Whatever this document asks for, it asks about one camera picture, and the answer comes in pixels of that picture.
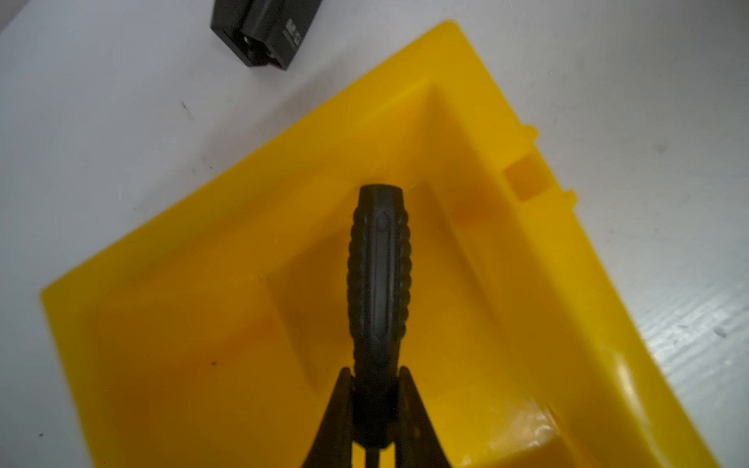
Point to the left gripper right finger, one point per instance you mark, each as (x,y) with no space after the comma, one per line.
(416,443)

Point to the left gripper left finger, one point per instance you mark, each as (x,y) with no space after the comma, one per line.
(332,446)

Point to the black screwdriver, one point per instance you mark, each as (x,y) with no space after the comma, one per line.
(378,282)

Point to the yellow plastic bin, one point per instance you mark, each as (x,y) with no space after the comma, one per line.
(213,335)

